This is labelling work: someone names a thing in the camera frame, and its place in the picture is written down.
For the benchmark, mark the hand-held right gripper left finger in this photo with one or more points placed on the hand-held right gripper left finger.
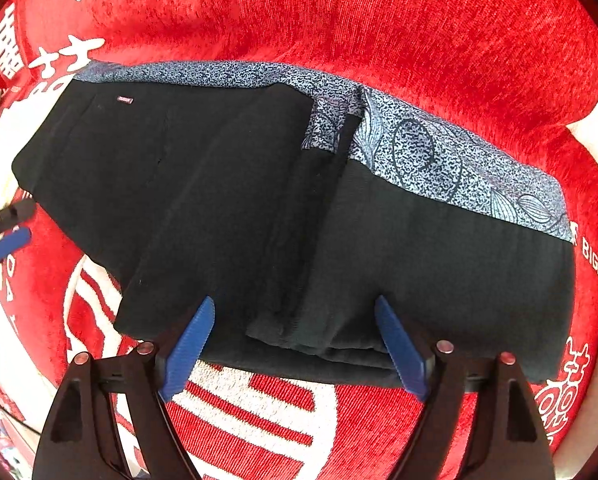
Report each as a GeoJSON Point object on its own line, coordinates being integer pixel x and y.
{"type": "Point", "coordinates": [189, 350]}

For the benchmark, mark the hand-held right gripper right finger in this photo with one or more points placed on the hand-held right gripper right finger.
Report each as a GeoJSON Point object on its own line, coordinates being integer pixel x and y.
{"type": "Point", "coordinates": [404, 355]}

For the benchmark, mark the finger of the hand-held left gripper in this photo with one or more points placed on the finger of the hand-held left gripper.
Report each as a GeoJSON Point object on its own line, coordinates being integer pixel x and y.
{"type": "Point", "coordinates": [16, 211]}
{"type": "Point", "coordinates": [9, 244]}

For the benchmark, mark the black pants with blue trim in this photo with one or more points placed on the black pants with blue trim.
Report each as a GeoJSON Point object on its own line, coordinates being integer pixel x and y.
{"type": "Point", "coordinates": [254, 185]}

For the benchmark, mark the red printed blanket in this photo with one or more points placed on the red printed blanket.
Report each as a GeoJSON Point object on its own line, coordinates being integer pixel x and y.
{"type": "Point", "coordinates": [379, 25]}

